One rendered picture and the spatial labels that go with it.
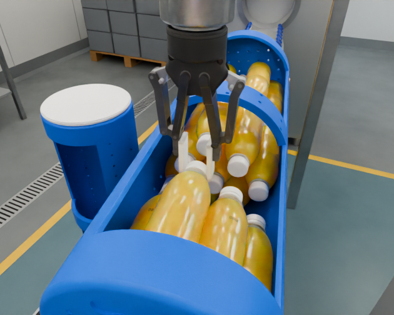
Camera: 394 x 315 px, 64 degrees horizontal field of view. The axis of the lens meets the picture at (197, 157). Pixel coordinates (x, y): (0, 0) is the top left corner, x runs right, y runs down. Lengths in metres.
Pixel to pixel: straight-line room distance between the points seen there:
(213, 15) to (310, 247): 1.73
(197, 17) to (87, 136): 0.67
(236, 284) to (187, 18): 0.28
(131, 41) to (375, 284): 3.52
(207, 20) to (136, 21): 3.74
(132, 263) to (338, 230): 1.89
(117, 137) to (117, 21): 3.32
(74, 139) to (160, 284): 0.74
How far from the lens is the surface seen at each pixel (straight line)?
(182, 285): 0.30
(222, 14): 0.38
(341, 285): 1.89
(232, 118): 0.44
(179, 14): 0.37
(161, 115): 0.47
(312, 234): 2.06
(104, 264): 0.33
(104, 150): 1.01
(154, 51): 4.07
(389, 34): 5.51
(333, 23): 1.61
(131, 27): 4.16
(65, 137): 1.00
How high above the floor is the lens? 1.49
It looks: 36 degrees down
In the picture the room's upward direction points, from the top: straight up
